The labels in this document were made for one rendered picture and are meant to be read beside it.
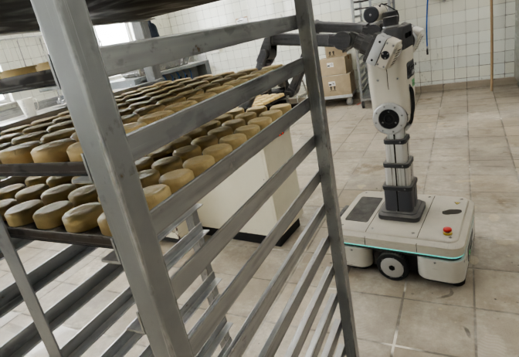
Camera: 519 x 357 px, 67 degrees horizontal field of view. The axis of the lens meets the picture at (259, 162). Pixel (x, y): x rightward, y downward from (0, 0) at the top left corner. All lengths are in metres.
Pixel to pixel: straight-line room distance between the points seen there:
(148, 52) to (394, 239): 1.75
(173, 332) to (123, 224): 0.14
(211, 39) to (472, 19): 5.75
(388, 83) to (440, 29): 4.34
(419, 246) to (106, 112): 1.80
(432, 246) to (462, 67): 4.50
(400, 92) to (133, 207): 1.66
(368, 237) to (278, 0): 5.16
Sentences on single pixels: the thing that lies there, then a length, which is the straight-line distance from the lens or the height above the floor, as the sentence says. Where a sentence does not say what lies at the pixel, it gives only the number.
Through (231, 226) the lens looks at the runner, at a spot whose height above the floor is 1.06.
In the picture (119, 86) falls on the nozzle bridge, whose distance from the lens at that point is 2.62.
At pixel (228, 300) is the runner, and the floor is 0.96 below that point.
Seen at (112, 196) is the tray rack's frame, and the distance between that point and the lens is 0.39.
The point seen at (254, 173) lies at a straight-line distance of 2.37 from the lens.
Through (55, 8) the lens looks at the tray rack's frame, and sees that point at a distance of 0.37.
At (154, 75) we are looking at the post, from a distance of 1.12.
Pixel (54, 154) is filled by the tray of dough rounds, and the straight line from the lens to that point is 0.50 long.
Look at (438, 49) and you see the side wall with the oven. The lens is 6.26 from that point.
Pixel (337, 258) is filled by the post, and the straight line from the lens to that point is 1.07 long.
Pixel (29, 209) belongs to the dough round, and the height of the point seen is 1.15.
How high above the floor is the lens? 1.32
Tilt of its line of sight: 18 degrees down
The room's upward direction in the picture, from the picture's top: 11 degrees counter-clockwise
